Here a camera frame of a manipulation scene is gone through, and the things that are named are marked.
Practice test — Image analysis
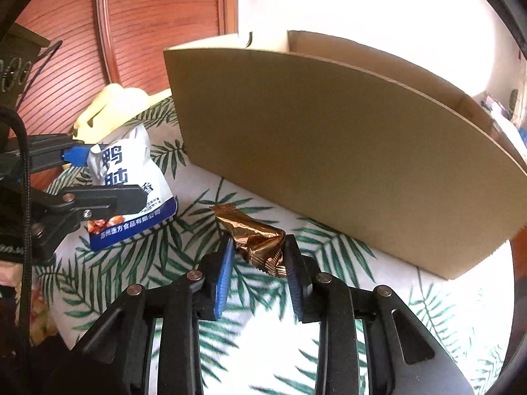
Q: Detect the leaf print bed sheet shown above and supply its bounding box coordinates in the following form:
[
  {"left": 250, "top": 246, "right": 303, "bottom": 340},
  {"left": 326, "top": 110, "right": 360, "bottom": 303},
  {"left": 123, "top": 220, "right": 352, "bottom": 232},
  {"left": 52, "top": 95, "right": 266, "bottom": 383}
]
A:
[{"left": 33, "top": 94, "right": 515, "bottom": 395}]

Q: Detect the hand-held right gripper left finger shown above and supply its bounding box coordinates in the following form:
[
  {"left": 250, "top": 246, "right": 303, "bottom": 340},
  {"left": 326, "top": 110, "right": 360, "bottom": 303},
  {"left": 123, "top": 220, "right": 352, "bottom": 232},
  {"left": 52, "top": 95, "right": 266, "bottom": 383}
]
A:
[{"left": 53, "top": 236, "right": 237, "bottom": 395}]

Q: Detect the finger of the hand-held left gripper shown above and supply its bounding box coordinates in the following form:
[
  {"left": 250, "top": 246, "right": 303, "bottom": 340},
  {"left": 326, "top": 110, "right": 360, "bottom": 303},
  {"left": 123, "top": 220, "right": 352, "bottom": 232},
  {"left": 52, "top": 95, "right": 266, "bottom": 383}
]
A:
[
  {"left": 31, "top": 185, "right": 148, "bottom": 261},
  {"left": 25, "top": 134, "right": 90, "bottom": 173}
]

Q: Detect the black braided cable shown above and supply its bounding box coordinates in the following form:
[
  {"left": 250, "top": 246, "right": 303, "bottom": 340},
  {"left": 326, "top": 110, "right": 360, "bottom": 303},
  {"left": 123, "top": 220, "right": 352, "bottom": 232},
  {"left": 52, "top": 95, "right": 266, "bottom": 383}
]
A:
[{"left": 0, "top": 106, "right": 36, "bottom": 338}]

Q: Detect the white and blue snack packet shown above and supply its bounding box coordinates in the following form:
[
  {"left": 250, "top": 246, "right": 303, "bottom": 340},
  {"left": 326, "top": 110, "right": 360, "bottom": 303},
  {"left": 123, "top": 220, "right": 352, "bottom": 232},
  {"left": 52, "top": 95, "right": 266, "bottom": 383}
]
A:
[{"left": 86, "top": 123, "right": 179, "bottom": 252}]

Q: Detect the yellow plush toy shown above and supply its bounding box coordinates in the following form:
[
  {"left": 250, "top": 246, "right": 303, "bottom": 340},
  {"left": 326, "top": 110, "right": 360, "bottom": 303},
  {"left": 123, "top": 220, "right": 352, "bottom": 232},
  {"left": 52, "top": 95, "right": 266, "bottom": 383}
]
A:
[{"left": 71, "top": 83, "right": 171, "bottom": 141}]

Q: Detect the gold foil snack wrapper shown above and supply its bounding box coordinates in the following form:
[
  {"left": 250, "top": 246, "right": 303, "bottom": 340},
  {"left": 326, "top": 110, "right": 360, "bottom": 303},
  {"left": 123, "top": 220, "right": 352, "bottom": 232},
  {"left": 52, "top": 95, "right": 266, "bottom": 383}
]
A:
[{"left": 210, "top": 204, "right": 288, "bottom": 278}]

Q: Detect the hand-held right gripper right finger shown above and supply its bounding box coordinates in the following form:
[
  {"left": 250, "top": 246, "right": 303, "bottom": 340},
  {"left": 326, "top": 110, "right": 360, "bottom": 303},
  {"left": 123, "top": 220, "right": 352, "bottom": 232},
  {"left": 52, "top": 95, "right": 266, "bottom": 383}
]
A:
[{"left": 283, "top": 234, "right": 474, "bottom": 395}]

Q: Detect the red wooden wardrobe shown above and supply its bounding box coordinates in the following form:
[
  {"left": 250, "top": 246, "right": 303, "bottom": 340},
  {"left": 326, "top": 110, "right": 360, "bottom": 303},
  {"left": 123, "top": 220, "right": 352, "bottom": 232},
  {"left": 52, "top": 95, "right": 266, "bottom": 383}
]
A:
[{"left": 8, "top": 0, "right": 239, "bottom": 190}]

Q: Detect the brown cardboard box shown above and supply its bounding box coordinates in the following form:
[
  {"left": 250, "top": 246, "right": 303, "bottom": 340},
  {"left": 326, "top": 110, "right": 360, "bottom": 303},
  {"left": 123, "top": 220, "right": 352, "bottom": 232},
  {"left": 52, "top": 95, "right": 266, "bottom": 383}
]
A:
[{"left": 163, "top": 30, "right": 527, "bottom": 281}]

